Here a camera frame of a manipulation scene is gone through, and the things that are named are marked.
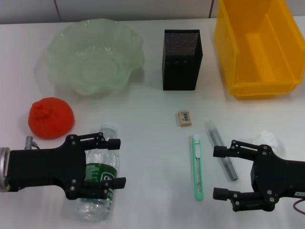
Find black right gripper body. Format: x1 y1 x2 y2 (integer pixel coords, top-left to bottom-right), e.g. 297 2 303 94
250 144 305 212

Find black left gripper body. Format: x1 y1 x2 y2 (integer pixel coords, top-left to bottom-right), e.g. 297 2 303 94
6 134 87 201

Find green utility knife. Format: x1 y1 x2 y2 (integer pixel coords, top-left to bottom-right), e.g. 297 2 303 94
192 133 205 201

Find clear water bottle green label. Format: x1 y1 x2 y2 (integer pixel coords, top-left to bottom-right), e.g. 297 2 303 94
76 122 121 221

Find white paper ball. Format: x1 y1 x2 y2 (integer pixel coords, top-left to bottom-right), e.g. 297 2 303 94
252 130 281 153

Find orange fruit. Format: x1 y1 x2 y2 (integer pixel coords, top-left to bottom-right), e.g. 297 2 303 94
28 96 75 139

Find beige eraser with barcode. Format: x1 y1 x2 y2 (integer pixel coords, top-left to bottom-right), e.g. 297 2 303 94
177 110 193 127

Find grey marker pen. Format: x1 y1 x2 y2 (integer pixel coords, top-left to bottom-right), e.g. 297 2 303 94
204 121 239 182

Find black mesh pen holder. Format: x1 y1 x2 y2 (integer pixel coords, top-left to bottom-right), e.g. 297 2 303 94
163 29 204 91

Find translucent green glass fruit plate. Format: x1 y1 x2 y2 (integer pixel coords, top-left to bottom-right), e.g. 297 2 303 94
35 19 146 96

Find yellow plastic bin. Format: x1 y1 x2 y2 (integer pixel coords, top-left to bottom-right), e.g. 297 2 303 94
213 0 305 100

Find left wrist cable connector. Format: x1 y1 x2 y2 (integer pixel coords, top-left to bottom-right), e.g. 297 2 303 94
25 135 41 151

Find right wrist cable with connector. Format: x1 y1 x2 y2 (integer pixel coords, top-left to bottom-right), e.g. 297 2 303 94
293 197 305 215

